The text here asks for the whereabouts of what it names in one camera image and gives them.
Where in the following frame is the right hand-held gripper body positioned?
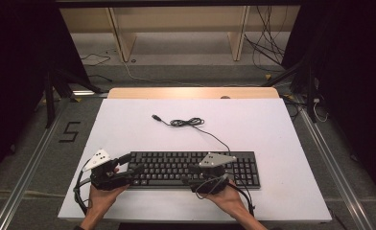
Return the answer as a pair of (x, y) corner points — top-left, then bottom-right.
(189, 151), (238, 196)

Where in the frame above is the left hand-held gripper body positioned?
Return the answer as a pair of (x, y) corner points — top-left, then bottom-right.
(82, 148), (133, 192)

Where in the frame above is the black keyboard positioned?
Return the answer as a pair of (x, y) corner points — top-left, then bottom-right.
(127, 150), (261, 190)

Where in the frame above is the person's left hand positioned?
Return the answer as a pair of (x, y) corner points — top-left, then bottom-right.
(88, 184), (129, 219)

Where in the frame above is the person's right hand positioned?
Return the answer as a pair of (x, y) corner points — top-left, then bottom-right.
(204, 179), (251, 219)

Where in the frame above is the white foam board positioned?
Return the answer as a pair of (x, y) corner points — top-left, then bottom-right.
(57, 97), (333, 223)

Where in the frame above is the wooden table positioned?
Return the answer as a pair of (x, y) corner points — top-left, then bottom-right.
(107, 86), (280, 100)

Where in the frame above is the black metal stand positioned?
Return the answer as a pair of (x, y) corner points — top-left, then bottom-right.
(261, 57), (319, 124)
(43, 68), (104, 128)

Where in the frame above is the black curtain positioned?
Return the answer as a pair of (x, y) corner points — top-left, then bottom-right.
(0, 0), (89, 186)
(281, 0), (376, 205)

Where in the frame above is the wooden shelf unit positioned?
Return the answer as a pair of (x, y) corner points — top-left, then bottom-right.
(59, 5), (302, 63)

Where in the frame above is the left hand-held gripper cable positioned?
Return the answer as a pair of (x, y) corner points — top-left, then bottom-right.
(73, 159), (96, 216)

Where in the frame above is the black keyboard cable with plug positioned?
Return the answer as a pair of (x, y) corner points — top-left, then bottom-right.
(151, 114), (232, 153)

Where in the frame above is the short aluminium rail piece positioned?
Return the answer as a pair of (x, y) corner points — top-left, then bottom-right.
(72, 90), (109, 97)

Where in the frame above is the aluminium floor rail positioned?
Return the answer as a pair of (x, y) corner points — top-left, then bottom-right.
(0, 99), (65, 230)
(295, 95), (374, 230)

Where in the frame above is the looped black floor cable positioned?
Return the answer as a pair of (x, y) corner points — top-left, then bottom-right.
(80, 52), (112, 67)

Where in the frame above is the short white cable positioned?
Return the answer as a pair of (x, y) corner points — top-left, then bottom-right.
(312, 97), (330, 124)

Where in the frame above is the bundle of black cables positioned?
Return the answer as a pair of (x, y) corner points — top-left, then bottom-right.
(243, 5), (288, 73)

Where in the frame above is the black metal frame bar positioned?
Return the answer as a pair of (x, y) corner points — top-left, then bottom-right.
(55, 0), (305, 8)

